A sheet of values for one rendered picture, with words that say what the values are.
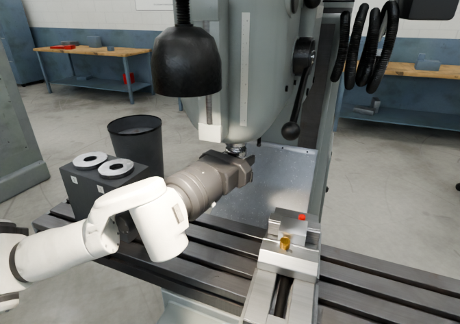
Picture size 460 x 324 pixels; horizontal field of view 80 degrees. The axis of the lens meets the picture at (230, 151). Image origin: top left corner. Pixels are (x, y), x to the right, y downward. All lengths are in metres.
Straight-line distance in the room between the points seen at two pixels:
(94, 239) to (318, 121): 0.71
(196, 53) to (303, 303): 0.50
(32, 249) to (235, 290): 0.42
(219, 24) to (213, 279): 0.56
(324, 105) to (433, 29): 3.98
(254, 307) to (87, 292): 1.58
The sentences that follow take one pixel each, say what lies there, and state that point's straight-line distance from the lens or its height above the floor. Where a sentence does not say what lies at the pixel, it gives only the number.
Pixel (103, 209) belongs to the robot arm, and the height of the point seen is 1.28.
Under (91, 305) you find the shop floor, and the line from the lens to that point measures 2.01.
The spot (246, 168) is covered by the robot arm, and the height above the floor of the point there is 1.26.
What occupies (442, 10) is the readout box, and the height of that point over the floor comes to 1.53.
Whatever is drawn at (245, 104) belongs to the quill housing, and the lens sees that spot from 0.45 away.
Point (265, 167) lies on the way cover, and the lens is 0.98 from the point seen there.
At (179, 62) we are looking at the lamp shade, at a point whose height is 1.49.
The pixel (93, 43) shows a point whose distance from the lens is 6.32.
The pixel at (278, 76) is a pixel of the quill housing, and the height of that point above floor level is 1.44.
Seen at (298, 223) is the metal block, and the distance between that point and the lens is 0.67.
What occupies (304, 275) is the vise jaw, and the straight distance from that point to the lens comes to 0.64.
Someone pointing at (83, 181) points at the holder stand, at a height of 1.13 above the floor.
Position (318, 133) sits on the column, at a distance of 0.94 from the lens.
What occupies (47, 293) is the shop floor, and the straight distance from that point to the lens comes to 2.19.
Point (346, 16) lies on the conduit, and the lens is 0.73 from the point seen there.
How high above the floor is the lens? 1.53
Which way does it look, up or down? 27 degrees down
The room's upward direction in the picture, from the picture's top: straight up
